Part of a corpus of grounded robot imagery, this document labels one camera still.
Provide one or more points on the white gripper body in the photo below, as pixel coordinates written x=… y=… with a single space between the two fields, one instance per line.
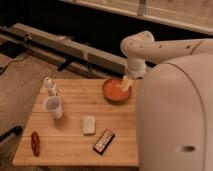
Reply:
x=135 y=68

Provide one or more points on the red sausage toy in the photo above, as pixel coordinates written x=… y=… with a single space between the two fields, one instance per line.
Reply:
x=35 y=144

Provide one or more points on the long grey metal rail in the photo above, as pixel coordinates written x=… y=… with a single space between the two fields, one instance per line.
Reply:
x=95 y=56

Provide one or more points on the wooden table board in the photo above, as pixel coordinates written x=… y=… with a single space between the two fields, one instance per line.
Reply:
x=62 y=142

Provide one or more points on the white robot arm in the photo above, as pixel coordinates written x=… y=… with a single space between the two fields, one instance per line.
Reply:
x=174 y=107

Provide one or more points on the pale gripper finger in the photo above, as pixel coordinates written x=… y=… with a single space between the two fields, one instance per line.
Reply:
x=126 y=83

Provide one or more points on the white plastic cup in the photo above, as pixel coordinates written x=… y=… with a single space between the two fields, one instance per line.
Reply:
x=53 y=105

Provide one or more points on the dark chocolate bar box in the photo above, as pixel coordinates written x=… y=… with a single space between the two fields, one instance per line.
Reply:
x=103 y=141

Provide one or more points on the black handle at left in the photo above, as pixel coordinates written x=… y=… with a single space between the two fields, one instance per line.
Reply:
x=17 y=130

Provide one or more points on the orange bowl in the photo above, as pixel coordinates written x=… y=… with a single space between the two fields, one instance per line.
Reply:
x=113 y=92

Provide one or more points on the small white bottle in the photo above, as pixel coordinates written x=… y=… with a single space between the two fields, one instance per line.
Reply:
x=51 y=87

